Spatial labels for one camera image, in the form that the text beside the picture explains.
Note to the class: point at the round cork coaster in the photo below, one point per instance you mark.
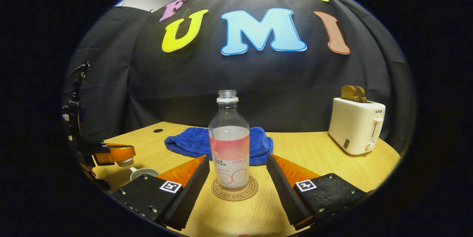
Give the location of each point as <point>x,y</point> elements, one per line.
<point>221,195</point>

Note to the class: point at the blue towel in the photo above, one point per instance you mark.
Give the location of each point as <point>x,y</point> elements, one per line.
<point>188,143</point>

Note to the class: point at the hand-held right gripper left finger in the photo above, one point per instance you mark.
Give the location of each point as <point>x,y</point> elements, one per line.
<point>192,192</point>

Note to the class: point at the white toaster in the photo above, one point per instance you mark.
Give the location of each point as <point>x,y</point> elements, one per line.
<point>354,126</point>

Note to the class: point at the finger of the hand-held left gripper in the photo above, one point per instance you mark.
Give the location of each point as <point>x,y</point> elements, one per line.
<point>118,153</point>

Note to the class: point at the white ceramic teacup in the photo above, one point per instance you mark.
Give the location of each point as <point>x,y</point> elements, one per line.
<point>142,173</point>

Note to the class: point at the brown bread slice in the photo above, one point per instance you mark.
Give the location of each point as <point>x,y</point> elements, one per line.
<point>361,95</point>
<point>348,93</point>

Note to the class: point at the white teacup lid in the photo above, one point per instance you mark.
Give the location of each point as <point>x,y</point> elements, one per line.
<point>126,162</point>

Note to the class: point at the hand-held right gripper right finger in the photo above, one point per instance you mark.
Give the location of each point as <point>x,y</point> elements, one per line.
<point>286,192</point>

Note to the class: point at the clear water bottle pink label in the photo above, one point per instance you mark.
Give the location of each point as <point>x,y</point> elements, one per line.
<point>229,148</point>

